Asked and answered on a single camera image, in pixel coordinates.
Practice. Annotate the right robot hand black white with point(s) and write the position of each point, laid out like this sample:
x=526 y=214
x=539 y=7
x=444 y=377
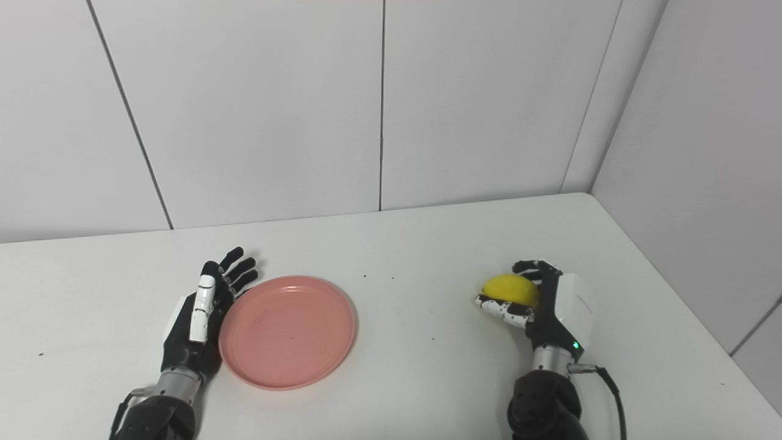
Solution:
x=559 y=311

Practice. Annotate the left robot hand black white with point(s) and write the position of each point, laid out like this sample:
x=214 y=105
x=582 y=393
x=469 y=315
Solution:
x=195 y=324

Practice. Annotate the yellow lemon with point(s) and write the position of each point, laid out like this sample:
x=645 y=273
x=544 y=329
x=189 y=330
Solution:
x=510 y=287

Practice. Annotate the pink plate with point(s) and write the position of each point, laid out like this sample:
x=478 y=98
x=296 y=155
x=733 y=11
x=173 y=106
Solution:
x=287 y=332

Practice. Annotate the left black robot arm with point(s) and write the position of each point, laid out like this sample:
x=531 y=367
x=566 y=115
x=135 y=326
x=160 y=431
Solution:
x=159 y=412

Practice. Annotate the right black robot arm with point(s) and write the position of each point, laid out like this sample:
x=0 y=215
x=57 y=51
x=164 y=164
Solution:
x=547 y=400

